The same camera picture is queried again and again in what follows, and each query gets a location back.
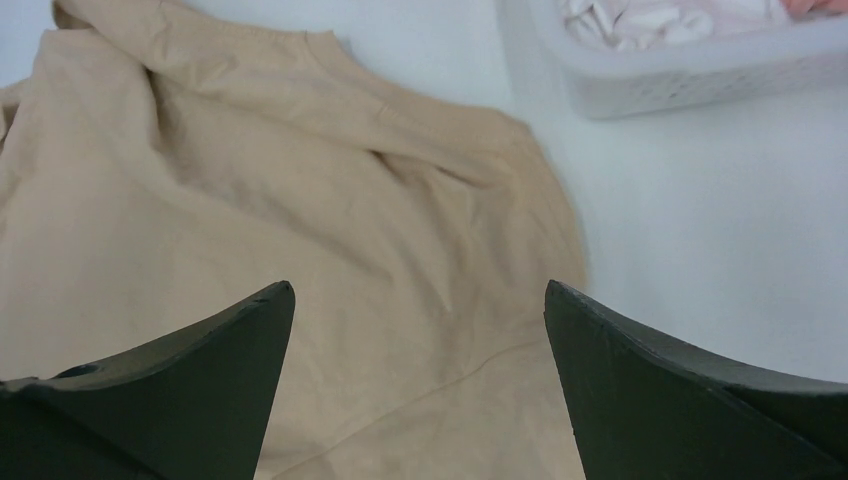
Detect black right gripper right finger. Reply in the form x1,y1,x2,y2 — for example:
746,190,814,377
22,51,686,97
544,281,847,479

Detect pink t shirt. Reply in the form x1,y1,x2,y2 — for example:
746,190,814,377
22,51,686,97
782,0,847,19

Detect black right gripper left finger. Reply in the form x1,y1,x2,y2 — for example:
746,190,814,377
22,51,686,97
1,281,295,479

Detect white t shirt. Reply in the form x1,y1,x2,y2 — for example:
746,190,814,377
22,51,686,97
558,0,791,52

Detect beige t shirt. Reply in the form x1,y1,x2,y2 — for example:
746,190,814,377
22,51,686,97
1,1,586,479

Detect white plastic laundry basket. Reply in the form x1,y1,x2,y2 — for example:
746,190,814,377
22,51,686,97
528,1,847,119

